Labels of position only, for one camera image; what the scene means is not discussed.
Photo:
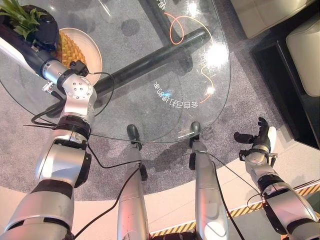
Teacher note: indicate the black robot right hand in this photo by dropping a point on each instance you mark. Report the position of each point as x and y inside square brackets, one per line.
[262, 138]

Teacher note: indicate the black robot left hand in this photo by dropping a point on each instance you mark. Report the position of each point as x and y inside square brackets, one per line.
[42, 30]

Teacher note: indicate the yellow pineapple with green leaves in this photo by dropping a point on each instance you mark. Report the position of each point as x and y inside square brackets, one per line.
[67, 50]

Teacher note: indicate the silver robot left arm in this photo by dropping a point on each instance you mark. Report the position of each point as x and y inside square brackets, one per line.
[62, 160]

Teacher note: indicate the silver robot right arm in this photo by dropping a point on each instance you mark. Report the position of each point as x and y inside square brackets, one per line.
[287, 200]

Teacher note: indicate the beige round plate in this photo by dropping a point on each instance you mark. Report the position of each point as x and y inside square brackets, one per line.
[92, 57]

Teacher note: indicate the grey carpet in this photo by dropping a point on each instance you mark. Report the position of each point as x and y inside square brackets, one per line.
[240, 100]

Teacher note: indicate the dark robot right foot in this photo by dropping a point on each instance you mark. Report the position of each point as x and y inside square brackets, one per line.
[195, 128]

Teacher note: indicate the dark robot foot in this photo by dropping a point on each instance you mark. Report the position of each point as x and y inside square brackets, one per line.
[195, 128]
[133, 132]

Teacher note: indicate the yellow black hazard tape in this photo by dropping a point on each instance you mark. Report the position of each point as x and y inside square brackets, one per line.
[240, 211]

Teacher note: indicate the silver robot right leg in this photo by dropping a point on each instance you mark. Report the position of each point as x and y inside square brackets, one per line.
[207, 195]

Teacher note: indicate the silver robot leg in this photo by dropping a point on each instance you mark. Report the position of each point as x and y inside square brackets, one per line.
[207, 195]
[131, 200]

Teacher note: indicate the white sofa cushion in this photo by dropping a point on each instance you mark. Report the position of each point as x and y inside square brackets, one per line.
[262, 15]
[306, 57]

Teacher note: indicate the black table base bar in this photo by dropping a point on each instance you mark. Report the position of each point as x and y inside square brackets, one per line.
[150, 62]
[162, 20]

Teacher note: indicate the dark robot left foot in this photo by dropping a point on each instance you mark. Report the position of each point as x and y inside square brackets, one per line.
[133, 132]

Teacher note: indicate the silver robot left leg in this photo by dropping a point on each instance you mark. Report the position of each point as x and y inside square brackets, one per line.
[131, 200]

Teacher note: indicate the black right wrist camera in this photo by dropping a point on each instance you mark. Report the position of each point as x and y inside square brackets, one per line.
[243, 155]

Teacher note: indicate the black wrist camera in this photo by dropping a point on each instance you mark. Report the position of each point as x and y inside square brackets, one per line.
[79, 68]
[243, 155]

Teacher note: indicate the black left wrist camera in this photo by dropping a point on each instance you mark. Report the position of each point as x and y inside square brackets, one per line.
[79, 68]

